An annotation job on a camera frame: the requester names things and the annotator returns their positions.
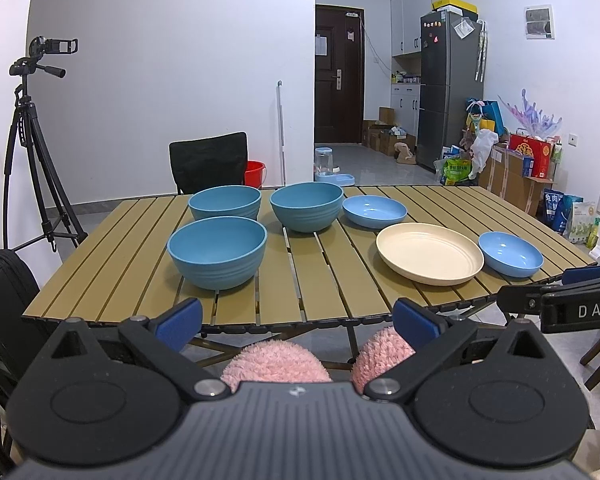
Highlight yellow box on refrigerator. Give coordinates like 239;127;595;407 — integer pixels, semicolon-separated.
432;0;478;20

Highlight black video camera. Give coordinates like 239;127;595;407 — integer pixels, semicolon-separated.
29;36;79;58

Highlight green snack bag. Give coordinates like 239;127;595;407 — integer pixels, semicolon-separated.
440;158;472;186

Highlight large cardboard box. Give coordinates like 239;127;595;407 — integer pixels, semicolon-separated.
478;144;553;217

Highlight red gift box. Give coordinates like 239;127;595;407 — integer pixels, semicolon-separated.
508;133;554;179

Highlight white plastic bag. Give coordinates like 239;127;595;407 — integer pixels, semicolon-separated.
470;129;500;174

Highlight black folding chair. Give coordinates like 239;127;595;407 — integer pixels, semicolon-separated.
169;132;248;194

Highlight red bucket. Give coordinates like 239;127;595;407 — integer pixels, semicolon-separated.
244;160;266;188

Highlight blue shallow dish back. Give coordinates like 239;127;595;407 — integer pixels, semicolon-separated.
342;195;407;231

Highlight blue pet water feeder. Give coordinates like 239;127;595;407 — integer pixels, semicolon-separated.
314;146;355;188

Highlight blue bowl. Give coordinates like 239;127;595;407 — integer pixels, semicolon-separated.
188;185;262;220
270;182;343;233
166;216;268;292

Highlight blue pet food bag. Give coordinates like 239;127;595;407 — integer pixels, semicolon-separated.
543;188;583;234

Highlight cardboard boxes by door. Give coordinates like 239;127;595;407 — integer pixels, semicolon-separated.
362;106;417;165

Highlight white kitchen cabinets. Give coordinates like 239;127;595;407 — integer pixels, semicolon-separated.
390;0;437;136

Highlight blue shallow dish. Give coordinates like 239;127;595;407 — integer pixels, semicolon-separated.
342;195;407;231
478;232;544;278

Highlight pink fluffy slipper right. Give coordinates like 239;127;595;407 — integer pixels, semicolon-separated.
351;326;415;393

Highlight cream plate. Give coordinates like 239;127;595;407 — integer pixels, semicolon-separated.
376;222;484;286

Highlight dark grey refrigerator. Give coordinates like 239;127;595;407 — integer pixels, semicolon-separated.
416;11;483;170

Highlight purple decorative splash ornament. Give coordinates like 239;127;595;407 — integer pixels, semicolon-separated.
498;88;562;140

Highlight black camera tripod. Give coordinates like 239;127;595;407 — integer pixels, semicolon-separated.
2;55;87;252

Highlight dark brown door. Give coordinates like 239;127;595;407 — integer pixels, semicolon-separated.
314;4;365;144

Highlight white mop pole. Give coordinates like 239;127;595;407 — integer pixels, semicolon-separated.
276;79;287;186

